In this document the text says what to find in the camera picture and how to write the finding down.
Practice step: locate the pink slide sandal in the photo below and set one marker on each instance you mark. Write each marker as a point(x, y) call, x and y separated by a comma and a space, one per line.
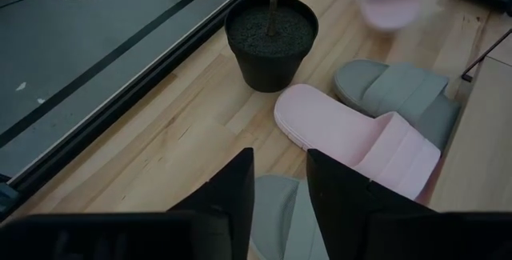
point(390, 8)
point(324, 124)

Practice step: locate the green plant in black pot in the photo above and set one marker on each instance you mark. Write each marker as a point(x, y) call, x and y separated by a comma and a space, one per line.
point(270, 52)

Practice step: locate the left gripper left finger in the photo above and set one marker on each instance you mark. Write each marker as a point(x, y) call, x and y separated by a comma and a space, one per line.
point(236, 188)

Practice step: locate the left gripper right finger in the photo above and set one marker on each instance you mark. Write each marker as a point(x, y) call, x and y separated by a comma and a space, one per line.
point(340, 196)

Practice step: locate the grey slide sandal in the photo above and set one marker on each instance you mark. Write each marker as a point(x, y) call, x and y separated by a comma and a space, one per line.
point(396, 90)
point(280, 216)

